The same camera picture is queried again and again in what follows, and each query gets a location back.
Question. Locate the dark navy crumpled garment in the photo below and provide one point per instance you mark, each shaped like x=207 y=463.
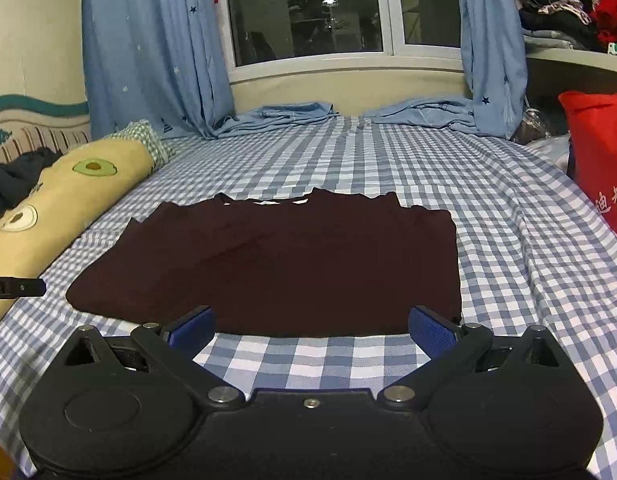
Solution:
x=17 y=178

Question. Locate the white shelf board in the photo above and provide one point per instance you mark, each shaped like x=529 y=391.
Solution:
x=601 y=61

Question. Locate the right blue star curtain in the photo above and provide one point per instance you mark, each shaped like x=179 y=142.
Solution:
x=495 y=69

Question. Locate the left blue star curtain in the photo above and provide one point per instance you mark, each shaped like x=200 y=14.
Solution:
x=162 y=61

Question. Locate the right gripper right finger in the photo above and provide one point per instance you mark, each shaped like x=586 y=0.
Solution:
x=508 y=406

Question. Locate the green checkered pillow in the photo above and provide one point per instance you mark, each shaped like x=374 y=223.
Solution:
x=142 y=132

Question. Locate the clear plastic bottle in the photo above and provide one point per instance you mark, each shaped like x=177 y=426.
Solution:
x=534 y=126

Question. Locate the dark maroon printed t-shirt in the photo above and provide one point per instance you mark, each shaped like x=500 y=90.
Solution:
x=324 y=264

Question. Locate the red fabric bag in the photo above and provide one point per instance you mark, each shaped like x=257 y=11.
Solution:
x=592 y=122

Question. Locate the white framed window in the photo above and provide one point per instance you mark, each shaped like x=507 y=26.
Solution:
x=273 y=38

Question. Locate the blue star curtain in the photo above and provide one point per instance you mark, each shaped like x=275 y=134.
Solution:
x=162 y=61
x=495 y=69

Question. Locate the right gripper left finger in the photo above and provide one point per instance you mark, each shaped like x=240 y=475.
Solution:
x=121 y=404

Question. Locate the yellow avocado print quilt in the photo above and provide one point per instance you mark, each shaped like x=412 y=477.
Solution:
x=71 y=194

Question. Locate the clothes pile on shelf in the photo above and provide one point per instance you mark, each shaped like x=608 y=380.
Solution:
x=590 y=23

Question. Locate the striped teal trimmed headboard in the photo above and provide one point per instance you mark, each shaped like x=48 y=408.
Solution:
x=27 y=124

